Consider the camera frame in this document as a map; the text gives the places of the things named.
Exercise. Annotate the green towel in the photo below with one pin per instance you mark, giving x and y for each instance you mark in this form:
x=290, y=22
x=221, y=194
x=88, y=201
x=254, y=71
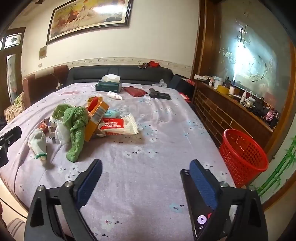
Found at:
x=76, y=129

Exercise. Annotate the white plastic bag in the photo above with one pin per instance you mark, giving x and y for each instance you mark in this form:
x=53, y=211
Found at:
x=61, y=132

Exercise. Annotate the red flat pouch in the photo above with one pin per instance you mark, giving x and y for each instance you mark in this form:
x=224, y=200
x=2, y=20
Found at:
x=135, y=91

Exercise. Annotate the white paper packaging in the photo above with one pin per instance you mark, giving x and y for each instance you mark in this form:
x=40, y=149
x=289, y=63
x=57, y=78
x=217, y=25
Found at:
x=52, y=132

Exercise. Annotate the small wall plaque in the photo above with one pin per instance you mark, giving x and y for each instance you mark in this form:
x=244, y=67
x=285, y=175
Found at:
x=43, y=52

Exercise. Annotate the bamboo painted panel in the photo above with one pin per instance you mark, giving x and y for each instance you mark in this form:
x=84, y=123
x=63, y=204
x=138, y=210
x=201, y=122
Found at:
x=277, y=171

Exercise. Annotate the pink cloth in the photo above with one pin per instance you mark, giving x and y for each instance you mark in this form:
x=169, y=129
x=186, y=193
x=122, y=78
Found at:
x=271, y=115

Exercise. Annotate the white cup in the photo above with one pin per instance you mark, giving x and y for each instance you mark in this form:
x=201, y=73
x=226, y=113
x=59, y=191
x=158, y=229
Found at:
x=231, y=90

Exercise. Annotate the dark printed packet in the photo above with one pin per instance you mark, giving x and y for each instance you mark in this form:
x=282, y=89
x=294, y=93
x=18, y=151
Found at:
x=189, y=197

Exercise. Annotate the wooden door with glass panes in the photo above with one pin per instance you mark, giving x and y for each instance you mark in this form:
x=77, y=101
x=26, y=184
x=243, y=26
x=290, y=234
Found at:
x=14, y=38

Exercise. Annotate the white work glove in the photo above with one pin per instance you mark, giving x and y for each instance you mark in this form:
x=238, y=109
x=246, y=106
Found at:
x=38, y=141

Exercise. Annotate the orange carton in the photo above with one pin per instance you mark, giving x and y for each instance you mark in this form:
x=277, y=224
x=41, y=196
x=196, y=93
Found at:
x=91, y=129

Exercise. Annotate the red paper box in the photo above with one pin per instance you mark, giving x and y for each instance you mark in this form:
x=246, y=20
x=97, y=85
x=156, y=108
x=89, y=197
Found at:
x=92, y=104

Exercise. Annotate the white jars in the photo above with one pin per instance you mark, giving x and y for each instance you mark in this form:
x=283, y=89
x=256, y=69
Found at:
x=218, y=81

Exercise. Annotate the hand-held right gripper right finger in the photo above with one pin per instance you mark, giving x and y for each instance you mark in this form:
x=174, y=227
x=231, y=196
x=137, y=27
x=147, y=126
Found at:
x=203, y=183

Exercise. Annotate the white spray bottle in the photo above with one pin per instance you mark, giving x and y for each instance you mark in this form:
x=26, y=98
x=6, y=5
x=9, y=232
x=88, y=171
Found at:
x=114, y=95

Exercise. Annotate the patterned fabric chair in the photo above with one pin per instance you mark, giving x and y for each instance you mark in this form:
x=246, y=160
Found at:
x=13, y=109

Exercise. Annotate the brown armchair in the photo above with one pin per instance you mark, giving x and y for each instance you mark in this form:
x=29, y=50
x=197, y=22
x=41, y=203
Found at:
x=39, y=85

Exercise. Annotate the teal tissue pack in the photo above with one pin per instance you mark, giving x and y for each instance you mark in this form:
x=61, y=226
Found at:
x=112, y=114

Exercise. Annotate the black toy pistol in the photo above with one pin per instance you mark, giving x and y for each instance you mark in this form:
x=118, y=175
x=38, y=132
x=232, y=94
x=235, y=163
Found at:
x=159, y=94

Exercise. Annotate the red fabric flower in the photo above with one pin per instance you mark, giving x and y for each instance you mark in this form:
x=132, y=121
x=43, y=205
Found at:
x=153, y=64

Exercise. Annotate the framed horse painting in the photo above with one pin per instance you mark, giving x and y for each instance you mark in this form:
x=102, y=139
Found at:
x=90, y=18

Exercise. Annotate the wooden cabinet with brick pattern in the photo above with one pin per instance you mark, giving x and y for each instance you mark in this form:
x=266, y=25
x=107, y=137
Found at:
x=215, y=109

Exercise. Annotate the black handbag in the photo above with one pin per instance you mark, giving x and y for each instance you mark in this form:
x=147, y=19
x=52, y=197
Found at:
x=257, y=107

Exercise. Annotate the red plastic basket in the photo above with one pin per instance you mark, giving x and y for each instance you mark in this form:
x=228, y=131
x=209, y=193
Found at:
x=242, y=157

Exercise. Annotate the dark green tissue box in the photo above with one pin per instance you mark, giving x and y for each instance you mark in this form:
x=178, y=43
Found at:
x=108, y=86

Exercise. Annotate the long white box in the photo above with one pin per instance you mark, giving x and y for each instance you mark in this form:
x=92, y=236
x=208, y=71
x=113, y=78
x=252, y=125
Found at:
x=200, y=77

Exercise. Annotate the red flat box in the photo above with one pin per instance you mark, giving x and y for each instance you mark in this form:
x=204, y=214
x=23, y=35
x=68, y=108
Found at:
x=185, y=97

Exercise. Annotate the red and white tissue pack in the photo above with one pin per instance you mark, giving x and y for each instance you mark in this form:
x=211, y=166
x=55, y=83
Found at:
x=120, y=126

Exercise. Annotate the black bag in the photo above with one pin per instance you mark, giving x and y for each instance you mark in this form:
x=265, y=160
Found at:
x=181, y=85

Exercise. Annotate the crumpled clear plastic bag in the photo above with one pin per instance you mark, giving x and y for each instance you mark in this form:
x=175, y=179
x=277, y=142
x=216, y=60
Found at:
x=160, y=83

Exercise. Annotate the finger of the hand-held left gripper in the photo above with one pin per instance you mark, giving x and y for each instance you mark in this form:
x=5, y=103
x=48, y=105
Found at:
x=2, y=156
x=11, y=135

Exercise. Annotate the slim white bottle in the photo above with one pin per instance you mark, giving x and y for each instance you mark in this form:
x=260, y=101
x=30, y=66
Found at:
x=242, y=97

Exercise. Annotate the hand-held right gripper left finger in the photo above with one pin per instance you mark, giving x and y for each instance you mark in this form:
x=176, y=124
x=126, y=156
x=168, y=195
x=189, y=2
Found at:
x=89, y=184

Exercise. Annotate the dark sofa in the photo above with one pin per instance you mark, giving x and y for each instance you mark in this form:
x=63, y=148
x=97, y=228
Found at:
x=87, y=74

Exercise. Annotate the wood framed etched glass partition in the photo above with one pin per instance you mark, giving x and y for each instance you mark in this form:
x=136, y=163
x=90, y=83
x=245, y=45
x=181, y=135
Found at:
x=254, y=34

